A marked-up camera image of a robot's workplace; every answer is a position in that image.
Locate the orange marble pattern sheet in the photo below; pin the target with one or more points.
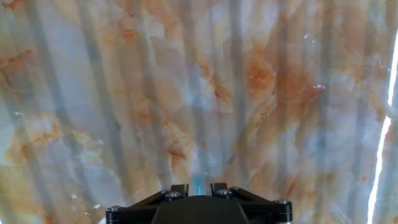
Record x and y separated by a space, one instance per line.
248 93

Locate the blue pipette tip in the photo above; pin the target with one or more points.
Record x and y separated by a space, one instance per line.
197 186

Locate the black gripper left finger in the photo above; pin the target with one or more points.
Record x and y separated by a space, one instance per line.
136 208

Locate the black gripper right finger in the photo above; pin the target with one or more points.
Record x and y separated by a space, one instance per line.
264 207

